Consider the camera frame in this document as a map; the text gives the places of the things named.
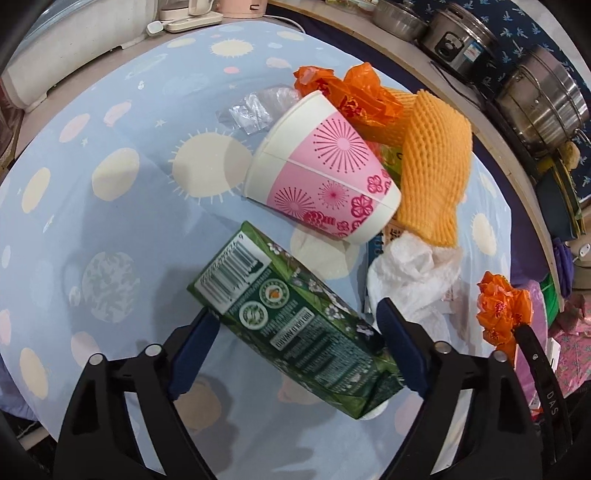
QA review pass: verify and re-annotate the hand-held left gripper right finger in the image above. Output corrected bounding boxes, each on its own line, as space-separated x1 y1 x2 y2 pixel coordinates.
369 298 543 480

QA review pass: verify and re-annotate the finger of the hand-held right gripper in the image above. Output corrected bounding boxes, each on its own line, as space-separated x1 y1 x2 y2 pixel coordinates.
514 324 579 468

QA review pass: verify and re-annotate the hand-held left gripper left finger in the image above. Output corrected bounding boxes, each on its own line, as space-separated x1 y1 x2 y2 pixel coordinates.
54 307 222 480

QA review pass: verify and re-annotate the pink lined trash bin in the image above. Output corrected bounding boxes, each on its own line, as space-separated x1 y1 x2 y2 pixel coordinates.
508 277 557 416

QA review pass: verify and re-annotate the orange plastic bag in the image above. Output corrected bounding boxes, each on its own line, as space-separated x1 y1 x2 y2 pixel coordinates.
293 62 404 141
477 271 533 358

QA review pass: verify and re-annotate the green drink carton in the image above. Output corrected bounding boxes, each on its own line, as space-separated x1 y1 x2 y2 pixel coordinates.
187 220 407 420

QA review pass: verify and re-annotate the orange foam fruit net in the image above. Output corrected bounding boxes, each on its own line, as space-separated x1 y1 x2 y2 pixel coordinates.
396 89 473 247

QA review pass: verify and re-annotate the pink white paper cup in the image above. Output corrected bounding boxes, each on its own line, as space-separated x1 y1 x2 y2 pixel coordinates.
243 90 402 244

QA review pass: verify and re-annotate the clear plastic wrapper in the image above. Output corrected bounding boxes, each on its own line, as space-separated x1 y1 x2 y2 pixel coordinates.
217 85 303 134

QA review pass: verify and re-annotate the pink floral cloth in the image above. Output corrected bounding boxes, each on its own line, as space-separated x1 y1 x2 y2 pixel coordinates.
551 293 591 402

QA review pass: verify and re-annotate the white plastic bag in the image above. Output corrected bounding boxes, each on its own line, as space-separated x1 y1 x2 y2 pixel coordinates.
367 231 481 333

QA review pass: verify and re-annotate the blue printed packet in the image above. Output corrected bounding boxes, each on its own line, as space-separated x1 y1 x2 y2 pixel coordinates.
367 222 402 264

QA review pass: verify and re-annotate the blue planet print tablecloth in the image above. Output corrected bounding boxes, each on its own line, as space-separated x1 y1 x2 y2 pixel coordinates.
0 21 513 467

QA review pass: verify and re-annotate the purple towel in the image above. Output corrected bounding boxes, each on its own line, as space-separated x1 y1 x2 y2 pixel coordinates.
551 236 575 291

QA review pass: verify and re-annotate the blue grey basin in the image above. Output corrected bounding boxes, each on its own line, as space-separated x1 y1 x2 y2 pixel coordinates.
536 168 578 238

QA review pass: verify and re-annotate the green yellow wrapper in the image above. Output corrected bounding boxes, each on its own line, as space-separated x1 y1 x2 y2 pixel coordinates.
369 141 407 182

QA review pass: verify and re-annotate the yellow basin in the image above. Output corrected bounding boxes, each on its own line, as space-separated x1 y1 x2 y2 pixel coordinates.
556 159 585 217

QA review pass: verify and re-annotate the black induction cooker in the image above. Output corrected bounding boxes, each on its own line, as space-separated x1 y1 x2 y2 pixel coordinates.
480 92 543 178

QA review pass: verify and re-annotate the loofah sponge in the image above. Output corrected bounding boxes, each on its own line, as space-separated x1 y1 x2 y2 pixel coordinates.
556 141 581 169

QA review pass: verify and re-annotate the steel steamer pot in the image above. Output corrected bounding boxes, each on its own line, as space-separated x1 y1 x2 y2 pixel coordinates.
494 44 591 158

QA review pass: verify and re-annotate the steel rice cooker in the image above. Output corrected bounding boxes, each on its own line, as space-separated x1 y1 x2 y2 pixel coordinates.
418 4 500 85

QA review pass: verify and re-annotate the white container clear lid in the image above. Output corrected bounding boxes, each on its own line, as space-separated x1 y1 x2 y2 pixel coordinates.
2 0 162 112

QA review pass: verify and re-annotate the steel bowl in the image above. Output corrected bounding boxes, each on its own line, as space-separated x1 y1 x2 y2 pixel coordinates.
372 0 430 42

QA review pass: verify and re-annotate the white power strip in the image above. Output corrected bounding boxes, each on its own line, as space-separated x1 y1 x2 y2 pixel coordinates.
165 11 225 33

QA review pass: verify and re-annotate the dark blue patterned cloth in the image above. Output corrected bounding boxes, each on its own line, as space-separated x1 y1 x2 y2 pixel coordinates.
406 0 591 121

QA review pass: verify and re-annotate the pink electric kettle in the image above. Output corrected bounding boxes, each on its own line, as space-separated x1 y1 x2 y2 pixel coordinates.
219 0 269 17

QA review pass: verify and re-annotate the black power cable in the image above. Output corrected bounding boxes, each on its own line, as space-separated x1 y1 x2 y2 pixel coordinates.
431 62 491 108

